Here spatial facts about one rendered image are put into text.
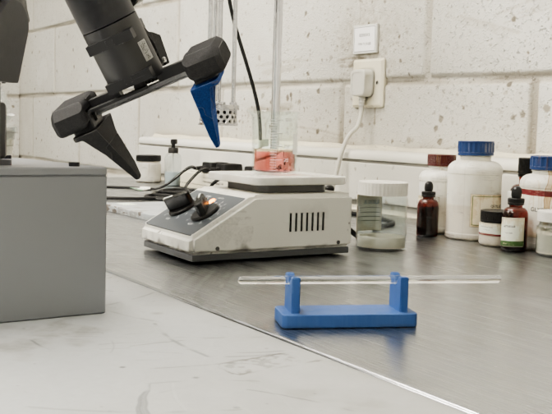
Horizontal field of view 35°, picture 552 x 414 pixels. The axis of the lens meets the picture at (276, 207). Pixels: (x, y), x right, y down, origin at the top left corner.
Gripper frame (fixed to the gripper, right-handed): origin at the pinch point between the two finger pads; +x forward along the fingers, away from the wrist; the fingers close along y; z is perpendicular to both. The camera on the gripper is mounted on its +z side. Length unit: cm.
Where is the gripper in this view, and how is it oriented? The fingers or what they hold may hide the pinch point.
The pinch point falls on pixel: (163, 132)
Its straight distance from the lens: 91.9
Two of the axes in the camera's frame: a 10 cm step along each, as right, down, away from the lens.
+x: 4.0, 8.6, 3.3
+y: -9.2, 3.5, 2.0
